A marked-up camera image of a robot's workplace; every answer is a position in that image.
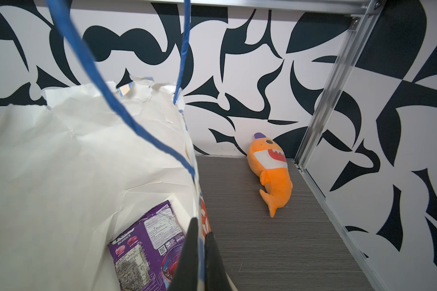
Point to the orange plush toy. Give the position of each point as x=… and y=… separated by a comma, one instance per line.
x=268, y=162

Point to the purple snack bag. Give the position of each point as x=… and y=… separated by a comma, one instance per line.
x=147, y=253

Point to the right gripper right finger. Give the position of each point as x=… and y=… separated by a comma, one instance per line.
x=215, y=274

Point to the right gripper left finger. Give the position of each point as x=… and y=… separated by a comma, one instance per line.
x=186, y=274

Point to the blue checkered paper bag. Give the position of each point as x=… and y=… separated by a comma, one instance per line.
x=77, y=172

